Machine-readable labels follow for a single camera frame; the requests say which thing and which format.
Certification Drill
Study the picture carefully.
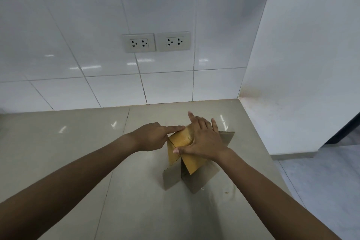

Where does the person's right hand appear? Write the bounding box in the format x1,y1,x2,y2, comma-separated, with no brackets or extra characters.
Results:
173,111,232,162

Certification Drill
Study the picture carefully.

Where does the person's left hand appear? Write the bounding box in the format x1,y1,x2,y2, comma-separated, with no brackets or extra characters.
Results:
130,122,186,152

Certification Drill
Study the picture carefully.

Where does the brown cardboard box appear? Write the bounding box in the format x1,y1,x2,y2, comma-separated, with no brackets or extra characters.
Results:
162,124,235,195

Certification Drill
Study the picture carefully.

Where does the person's right forearm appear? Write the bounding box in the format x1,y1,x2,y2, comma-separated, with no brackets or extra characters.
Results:
217,148,342,240

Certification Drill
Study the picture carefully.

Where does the person's left forearm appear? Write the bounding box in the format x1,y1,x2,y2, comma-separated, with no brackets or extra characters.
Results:
0,132,141,240

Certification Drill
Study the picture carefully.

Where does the white double wall socket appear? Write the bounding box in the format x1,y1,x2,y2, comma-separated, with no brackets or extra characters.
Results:
122,33,156,53
156,31,191,52

